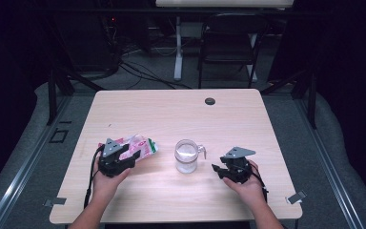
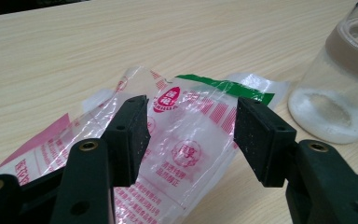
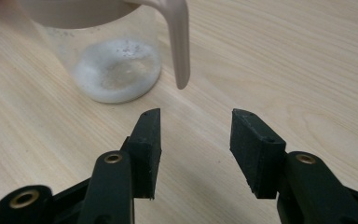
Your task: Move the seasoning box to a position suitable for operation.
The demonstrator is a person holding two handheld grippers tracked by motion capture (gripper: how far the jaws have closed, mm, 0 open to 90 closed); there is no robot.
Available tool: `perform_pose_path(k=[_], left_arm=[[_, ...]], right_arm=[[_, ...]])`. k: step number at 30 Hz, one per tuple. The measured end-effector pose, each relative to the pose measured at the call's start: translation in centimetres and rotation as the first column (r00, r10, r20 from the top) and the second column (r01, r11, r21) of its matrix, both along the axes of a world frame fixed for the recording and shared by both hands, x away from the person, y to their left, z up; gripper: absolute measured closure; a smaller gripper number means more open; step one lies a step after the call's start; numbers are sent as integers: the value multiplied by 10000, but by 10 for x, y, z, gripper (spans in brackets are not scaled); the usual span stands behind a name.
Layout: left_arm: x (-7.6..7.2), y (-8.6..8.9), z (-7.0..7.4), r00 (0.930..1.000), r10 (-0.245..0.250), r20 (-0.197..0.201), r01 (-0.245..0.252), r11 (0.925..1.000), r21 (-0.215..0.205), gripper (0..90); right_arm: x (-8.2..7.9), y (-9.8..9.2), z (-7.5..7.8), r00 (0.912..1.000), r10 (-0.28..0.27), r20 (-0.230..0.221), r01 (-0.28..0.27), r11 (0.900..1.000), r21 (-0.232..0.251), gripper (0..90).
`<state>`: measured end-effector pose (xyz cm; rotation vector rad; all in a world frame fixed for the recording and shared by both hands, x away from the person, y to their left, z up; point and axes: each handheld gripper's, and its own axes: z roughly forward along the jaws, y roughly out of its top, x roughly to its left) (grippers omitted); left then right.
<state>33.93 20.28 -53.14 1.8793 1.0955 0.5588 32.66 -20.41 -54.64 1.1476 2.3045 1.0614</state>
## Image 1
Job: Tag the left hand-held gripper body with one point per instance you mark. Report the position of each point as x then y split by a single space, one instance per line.
111 165

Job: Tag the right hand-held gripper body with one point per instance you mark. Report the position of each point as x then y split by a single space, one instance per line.
238 168

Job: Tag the pink and white plastic bag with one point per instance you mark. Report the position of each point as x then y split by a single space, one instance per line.
141 148

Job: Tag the clear glass mug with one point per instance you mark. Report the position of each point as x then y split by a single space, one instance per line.
186 157

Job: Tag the person's left hand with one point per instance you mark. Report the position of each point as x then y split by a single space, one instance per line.
103 187

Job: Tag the person's right hand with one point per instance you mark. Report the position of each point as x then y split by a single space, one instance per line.
251 191

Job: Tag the dark round table grommet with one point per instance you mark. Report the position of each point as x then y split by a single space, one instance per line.
210 101

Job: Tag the black tape strip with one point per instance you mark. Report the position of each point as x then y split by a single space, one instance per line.
65 121

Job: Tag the grey tape piece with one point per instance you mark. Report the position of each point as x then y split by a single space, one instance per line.
296 197
56 201

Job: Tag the black metal stand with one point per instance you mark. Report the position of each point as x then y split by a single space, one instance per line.
313 101
52 95

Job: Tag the dark equipment with red light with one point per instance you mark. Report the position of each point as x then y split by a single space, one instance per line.
85 41

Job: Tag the black folding chair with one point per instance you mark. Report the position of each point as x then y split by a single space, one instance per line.
233 28

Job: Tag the white background desk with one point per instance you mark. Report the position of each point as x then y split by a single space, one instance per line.
222 3

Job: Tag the aluminium floor rail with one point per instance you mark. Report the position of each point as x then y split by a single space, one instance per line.
22 178
330 178

